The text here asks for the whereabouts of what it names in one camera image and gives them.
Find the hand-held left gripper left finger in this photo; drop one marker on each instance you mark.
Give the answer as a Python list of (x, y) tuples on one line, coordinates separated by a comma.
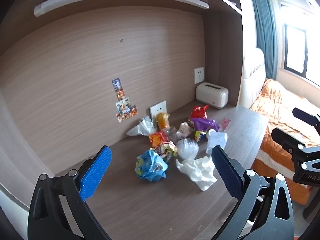
[(96, 172)]

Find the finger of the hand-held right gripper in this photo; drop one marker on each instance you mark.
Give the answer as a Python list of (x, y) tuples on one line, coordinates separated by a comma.
[(307, 118), (287, 138)]

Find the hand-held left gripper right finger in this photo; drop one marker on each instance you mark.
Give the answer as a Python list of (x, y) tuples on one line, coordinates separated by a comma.
[(226, 171)]

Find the white tissue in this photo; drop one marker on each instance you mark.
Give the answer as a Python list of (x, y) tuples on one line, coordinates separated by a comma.
[(197, 171)]

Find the clear plastic bottle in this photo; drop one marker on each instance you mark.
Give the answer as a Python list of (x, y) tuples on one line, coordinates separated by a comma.
[(217, 140)]

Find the clear plastic bag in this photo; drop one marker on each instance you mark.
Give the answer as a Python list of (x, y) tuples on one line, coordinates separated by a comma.
[(187, 148)]

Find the purple snack bag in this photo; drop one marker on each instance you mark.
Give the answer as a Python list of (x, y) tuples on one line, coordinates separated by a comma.
[(205, 125)]

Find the blue wrapper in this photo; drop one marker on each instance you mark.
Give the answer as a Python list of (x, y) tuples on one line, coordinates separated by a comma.
[(150, 166)]

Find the yellow wrapper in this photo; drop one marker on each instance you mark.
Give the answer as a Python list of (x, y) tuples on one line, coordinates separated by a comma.
[(166, 150)]

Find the orange snack packet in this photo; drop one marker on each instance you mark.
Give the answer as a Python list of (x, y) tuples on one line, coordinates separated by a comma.
[(157, 138)]

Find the bed with orange blanket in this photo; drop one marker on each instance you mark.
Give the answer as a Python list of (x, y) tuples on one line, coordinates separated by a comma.
[(277, 107)]

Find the pink packet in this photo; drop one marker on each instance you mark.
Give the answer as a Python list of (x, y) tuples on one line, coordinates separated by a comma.
[(225, 123)]

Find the white printed crumpled paper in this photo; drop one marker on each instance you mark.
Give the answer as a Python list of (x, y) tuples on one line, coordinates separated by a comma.
[(185, 129)]

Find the white crumpled plastic bag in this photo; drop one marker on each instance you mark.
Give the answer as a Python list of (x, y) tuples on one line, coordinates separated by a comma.
[(142, 128)]

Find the clear crumpled plastic cup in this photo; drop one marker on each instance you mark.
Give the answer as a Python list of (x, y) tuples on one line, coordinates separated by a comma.
[(172, 135)]

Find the red snack bag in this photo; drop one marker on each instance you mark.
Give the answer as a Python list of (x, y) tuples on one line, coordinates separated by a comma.
[(198, 112)]

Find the cream padded headboard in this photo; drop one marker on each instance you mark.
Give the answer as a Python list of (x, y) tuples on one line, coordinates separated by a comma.
[(255, 80)]

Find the dark framed window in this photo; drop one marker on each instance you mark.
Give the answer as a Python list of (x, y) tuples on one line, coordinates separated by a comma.
[(297, 47)]

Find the strip of picture stickers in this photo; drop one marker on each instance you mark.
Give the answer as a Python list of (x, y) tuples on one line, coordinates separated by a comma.
[(122, 102)]

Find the orange drink bottle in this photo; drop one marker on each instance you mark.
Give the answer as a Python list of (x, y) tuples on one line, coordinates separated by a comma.
[(162, 121)]

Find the grey-blue curtain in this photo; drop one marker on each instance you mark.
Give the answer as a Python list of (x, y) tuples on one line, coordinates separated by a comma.
[(262, 30)]

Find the white wall socket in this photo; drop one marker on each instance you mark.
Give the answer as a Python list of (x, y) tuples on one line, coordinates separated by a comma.
[(199, 75), (158, 108)]

